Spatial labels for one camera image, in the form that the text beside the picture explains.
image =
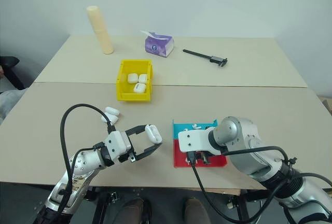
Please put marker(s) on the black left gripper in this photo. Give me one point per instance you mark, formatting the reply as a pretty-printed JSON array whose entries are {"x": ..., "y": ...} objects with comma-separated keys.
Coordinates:
[{"x": 127, "y": 157}]

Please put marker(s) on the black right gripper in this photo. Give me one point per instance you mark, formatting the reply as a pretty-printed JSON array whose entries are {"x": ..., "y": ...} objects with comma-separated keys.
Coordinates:
[{"x": 199, "y": 156}]

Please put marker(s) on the white earbud case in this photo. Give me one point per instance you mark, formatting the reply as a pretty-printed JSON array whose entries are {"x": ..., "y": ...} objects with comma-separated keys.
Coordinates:
[
  {"x": 153, "y": 133},
  {"x": 132, "y": 78},
  {"x": 139, "y": 88},
  {"x": 111, "y": 119},
  {"x": 112, "y": 110},
  {"x": 142, "y": 78}
]

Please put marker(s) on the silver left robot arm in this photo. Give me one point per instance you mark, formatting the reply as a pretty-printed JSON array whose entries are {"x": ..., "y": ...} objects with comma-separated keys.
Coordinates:
[{"x": 85, "y": 160}]

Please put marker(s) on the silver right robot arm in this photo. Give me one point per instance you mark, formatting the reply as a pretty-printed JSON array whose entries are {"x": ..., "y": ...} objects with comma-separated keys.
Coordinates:
[{"x": 259, "y": 146}]

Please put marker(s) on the yellow plastic bin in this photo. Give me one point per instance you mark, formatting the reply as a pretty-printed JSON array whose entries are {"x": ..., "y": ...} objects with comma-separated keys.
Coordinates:
[{"x": 122, "y": 89}]

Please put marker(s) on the red and blue earbud tray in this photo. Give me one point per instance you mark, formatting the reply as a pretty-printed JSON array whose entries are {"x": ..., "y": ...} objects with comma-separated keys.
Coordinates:
[{"x": 215, "y": 160}]

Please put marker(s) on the white earbud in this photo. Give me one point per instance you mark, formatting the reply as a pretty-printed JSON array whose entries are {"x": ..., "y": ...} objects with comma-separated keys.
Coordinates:
[{"x": 196, "y": 126}]

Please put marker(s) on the brown rounded shape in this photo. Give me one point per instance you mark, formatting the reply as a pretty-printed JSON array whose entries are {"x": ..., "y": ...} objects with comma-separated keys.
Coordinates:
[
  {"x": 195, "y": 212},
  {"x": 135, "y": 212}
]

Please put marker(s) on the purple tissue pack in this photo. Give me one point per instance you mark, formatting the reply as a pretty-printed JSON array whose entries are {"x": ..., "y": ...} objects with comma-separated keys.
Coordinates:
[{"x": 158, "y": 46}]

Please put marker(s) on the black caliper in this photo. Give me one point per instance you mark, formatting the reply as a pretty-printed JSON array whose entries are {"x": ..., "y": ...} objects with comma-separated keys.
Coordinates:
[{"x": 215, "y": 59}]

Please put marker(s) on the beige cylinder tube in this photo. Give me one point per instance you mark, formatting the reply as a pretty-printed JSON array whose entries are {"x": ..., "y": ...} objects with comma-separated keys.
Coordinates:
[{"x": 102, "y": 32}]

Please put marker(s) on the grey trouser leg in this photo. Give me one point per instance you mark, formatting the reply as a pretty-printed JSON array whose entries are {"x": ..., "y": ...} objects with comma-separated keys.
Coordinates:
[{"x": 9, "y": 100}]

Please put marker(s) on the black chair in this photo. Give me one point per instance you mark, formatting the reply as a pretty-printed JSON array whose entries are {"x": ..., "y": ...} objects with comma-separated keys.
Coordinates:
[{"x": 11, "y": 75}]

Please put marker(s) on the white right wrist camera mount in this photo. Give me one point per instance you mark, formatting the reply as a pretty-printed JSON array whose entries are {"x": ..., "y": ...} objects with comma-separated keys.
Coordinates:
[{"x": 194, "y": 139}]

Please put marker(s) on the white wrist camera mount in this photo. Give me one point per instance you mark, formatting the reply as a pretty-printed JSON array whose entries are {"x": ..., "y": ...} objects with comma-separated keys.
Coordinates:
[
  {"x": 194, "y": 139},
  {"x": 118, "y": 142}
]

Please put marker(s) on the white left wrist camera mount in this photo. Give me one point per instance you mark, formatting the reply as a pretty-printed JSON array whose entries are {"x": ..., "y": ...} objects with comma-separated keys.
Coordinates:
[{"x": 118, "y": 142}]

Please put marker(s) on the black table frame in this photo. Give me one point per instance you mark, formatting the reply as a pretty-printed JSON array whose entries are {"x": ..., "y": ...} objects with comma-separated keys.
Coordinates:
[{"x": 242, "y": 208}]

